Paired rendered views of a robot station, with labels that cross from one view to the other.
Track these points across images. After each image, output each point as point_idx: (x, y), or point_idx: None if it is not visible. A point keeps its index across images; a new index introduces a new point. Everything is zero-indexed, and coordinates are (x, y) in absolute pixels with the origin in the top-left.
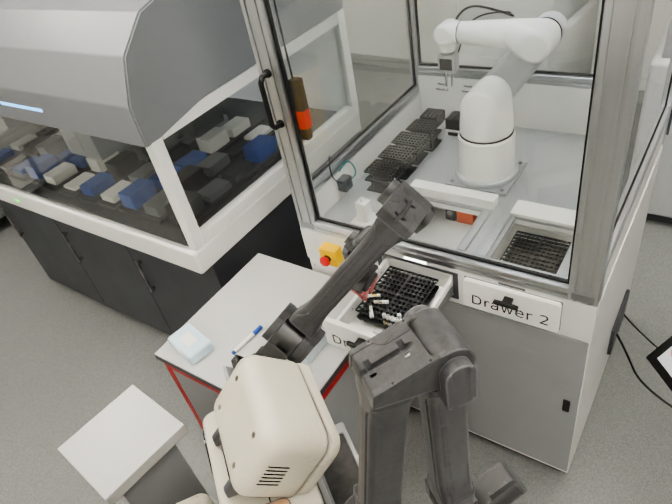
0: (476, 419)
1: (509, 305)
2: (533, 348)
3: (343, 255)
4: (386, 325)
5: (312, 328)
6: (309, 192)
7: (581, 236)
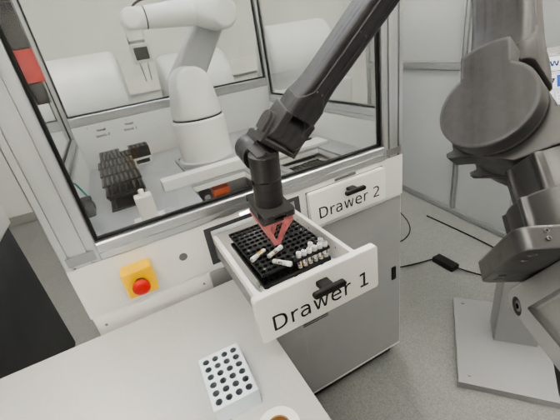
0: (333, 362)
1: (359, 187)
2: (367, 233)
3: (262, 160)
4: (304, 267)
5: (549, 62)
6: (73, 196)
7: (387, 85)
